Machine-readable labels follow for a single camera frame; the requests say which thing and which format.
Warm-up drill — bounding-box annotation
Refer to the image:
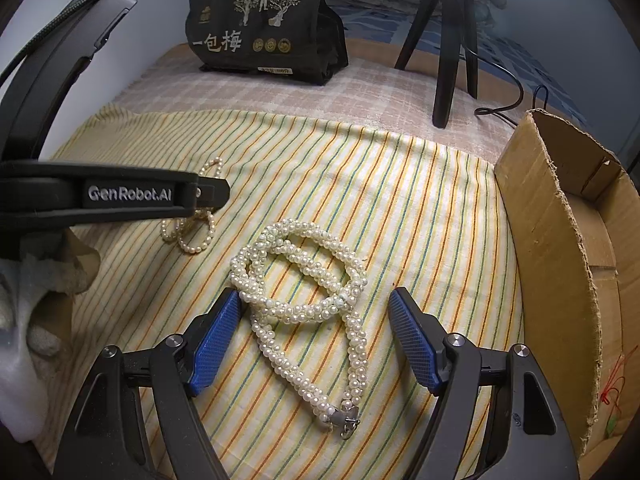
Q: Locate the thin pearl strand necklace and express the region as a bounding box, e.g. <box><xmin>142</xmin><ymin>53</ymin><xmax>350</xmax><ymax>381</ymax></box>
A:
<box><xmin>159</xmin><ymin>156</ymin><xmax>225</xmax><ymax>255</ymax></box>

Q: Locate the green jade pendant red cord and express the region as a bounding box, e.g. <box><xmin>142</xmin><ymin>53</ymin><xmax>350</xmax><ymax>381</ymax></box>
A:
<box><xmin>598</xmin><ymin>343</ymin><xmax>639</xmax><ymax>438</ymax></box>

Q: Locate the thick twisted pearl necklace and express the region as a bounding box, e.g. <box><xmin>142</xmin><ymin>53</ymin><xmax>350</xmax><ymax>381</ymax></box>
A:
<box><xmin>229</xmin><ymin>218</ymin><xmax>370</xmax><ymax>440</ymax></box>

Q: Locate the white gloved left hand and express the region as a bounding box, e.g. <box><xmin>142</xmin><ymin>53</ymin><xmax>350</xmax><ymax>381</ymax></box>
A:
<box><xmin>1</xmin><ymin>229</ymin><xmax>101</xmax><ymax>442</ymax></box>

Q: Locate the yellow striped bed cloth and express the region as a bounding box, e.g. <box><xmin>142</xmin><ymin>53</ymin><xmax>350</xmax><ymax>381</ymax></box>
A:
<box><xmin>34</xmin><ymin>104</ymin><xmax>526</xmax><ymax>480</ymax></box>

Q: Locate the black snack bag gold print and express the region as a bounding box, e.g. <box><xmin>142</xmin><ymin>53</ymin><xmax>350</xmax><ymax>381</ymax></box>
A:
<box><xmin>186</xmin><ymin>0</ymin><xmax>348</xmax><ymax>86</ymax></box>

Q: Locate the pink plaid bed sheet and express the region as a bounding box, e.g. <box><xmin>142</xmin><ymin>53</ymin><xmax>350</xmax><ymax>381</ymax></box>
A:
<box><xmin>114</xmin><ymin>39</ymin><xmax>532</xmax><ymax>162</ymax></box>

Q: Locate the open cardboard box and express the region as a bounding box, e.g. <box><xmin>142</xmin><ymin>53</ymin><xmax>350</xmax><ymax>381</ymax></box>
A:
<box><xmin>495</xmin><ymin>108</ymin><xmax>639</xmax><ymax>477</ymax></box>

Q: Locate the black tripod stand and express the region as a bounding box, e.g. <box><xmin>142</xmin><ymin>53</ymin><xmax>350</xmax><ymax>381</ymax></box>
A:
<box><xmin>395</xmin><ymin>0</ymin><xmax>478</xmax><ymax>129</ymax></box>

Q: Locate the blue patterned blanket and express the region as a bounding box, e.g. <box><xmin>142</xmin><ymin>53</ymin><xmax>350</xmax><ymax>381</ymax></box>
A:
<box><xmin>334</xmin><ymin>4</ymin><xmax>591</xmax><ymax>126</ymax></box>

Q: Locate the black ring light cable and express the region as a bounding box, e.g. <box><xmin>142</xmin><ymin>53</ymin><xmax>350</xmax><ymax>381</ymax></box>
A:
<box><xmin>464</xmin><ymin>46</ymin><xmax>551</xmax><ymax>126</ymax></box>

